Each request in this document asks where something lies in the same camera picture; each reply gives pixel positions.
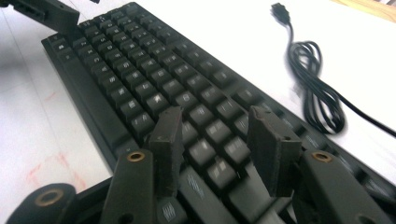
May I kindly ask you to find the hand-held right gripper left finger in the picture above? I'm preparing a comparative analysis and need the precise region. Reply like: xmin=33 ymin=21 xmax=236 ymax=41
xmin=148 ymin=105 xmax=185 ymax=199

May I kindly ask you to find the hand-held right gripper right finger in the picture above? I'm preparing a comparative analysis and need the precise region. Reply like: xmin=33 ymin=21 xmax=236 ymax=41
xmin=247 ymin=105 xmax=303 ymax=198

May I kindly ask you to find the black computer keyboard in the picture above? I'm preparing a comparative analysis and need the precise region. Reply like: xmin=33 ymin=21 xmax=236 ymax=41
xmin=41 ymin=1 xmax=396 ymax=224

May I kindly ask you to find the white board sheet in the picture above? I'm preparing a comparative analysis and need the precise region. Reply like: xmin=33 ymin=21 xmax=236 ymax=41
xmin=0 ymin=0 xmax=396 ymax=224

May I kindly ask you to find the black keyboard cable with plug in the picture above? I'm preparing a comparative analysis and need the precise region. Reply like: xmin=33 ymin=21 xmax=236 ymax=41
xmin=270 ymin=2 xmax=396 ymax=139

